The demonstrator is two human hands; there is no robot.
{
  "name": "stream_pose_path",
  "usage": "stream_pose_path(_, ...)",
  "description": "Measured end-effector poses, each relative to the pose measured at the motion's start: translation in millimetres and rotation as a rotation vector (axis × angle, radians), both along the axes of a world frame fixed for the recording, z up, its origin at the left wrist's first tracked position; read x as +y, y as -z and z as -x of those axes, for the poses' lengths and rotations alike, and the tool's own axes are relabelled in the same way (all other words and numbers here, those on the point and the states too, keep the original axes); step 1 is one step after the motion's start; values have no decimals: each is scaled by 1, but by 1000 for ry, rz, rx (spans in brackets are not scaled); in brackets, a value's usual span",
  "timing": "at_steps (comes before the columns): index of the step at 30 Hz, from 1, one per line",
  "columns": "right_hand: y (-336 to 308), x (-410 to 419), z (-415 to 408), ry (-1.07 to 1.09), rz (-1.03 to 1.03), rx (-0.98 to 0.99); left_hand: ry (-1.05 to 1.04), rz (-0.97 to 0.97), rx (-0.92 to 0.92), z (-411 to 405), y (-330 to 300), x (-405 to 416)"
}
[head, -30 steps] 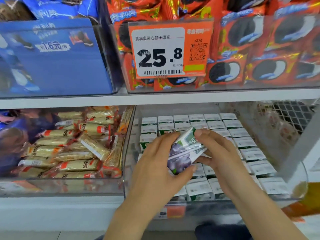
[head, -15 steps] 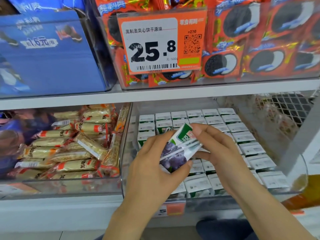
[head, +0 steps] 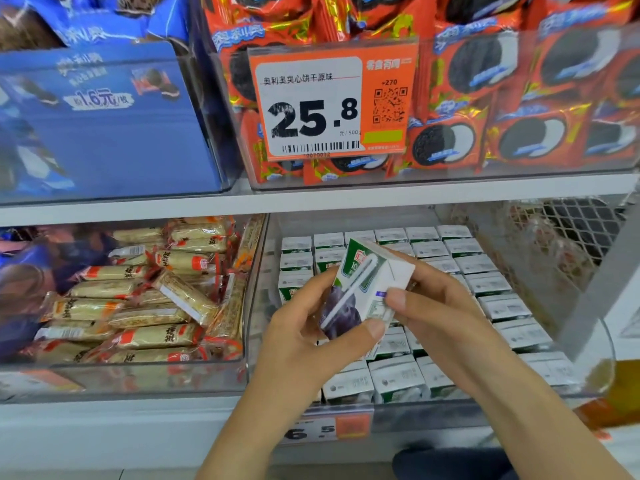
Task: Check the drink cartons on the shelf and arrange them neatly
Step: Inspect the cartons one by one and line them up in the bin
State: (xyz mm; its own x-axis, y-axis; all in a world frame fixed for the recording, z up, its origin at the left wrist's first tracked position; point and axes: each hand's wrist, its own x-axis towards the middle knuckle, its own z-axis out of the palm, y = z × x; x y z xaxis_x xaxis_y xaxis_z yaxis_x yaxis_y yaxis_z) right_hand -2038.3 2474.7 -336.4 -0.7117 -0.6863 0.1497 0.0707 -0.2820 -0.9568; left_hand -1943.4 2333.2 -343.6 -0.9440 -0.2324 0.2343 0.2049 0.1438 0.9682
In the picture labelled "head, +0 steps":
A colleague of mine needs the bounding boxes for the person's left hand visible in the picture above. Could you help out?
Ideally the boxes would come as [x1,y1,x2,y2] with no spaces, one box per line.
[248,263,388,421]

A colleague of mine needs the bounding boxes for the person's right hand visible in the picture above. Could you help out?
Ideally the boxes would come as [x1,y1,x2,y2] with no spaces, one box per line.
[382,251,513,396]

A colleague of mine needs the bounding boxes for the rows of white juice cartons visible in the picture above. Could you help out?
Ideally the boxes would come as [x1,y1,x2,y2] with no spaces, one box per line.
[275,225,586,404]

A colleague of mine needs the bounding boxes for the blueberry juice carton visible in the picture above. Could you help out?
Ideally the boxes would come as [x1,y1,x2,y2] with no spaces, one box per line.
[319,237,417,341]

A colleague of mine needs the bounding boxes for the person's left forearm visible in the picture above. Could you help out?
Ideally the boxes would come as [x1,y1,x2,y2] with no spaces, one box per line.
[195,399,321,480]

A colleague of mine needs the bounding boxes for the person's right forearm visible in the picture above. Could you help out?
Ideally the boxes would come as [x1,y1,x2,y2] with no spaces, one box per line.
[455,357,633,480]

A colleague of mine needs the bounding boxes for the person's blue jeans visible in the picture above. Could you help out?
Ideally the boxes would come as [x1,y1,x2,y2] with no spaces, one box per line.
[392,445,521,480]

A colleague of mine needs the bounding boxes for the small orange price tag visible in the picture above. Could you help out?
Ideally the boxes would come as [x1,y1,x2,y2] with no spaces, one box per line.
[282,409,375,443]

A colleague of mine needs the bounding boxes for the clear plastic display bin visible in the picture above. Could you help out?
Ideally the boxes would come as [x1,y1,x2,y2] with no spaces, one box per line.
[0,217,269,401]
[245,199,617,436]

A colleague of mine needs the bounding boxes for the pile of yellow wafer bars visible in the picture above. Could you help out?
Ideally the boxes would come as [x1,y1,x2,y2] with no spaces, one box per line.
[25,217,269,364]

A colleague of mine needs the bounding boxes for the yellow orange snack packet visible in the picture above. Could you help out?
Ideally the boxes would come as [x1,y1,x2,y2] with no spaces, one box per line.
[575,359,640,431]

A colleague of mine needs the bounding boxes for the stack of red cookie packets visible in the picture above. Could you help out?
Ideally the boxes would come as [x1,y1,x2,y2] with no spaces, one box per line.
[205,0,640,186]

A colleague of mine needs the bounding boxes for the large white orange price tag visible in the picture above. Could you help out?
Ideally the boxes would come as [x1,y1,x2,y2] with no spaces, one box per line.
[248,39,421,161]

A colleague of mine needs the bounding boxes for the faded orange price tag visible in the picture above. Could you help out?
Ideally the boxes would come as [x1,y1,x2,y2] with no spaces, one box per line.
[0,367,86,398]

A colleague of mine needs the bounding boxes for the blue cardboard display box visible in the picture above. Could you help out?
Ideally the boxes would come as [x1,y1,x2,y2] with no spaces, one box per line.
[0,39,236,204]

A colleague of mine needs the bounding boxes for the pile of blue snack packets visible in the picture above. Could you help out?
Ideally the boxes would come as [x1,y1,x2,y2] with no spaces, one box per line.
[0,223,111,358]

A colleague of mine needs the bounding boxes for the white wire mesh divider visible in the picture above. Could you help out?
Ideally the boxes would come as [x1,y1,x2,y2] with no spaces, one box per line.
[515,197,640,296]

